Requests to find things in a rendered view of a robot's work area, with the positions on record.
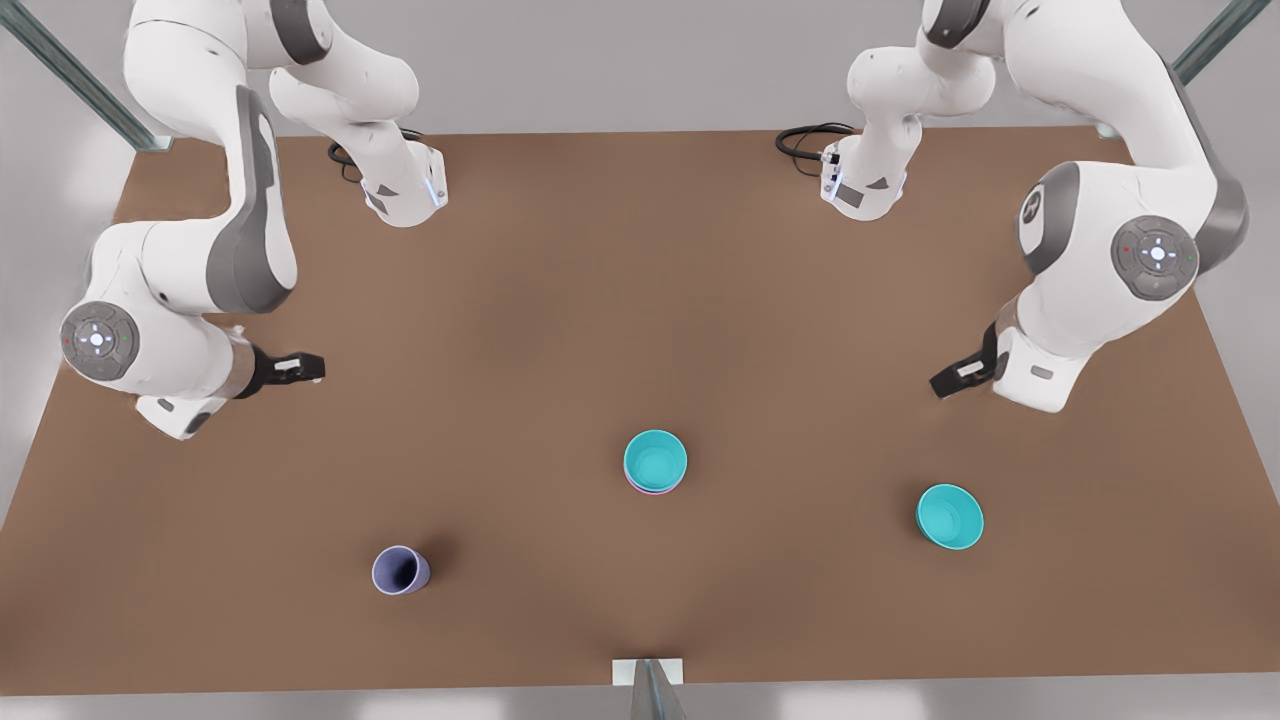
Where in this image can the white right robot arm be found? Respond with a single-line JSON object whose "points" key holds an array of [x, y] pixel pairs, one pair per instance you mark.
{"points": [[250, 230]]}

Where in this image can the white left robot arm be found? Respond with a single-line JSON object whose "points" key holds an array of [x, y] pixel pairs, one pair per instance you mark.
{"points": [[1100, 270]]}

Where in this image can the teal blue bowl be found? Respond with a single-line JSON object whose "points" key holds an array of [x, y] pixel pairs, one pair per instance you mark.
{"points": [[950, 516]]}

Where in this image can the pink bowl with teal inside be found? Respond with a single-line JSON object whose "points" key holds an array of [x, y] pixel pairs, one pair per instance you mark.
{"points": [[655, 462]]}

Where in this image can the lavender purple cup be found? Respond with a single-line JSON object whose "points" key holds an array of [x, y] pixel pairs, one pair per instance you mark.
{"points": [[401, 570]]}

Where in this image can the silver frame post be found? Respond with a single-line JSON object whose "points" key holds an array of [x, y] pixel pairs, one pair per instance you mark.
{"points": [[1215, 35], [652, 690], [80, 75]]}

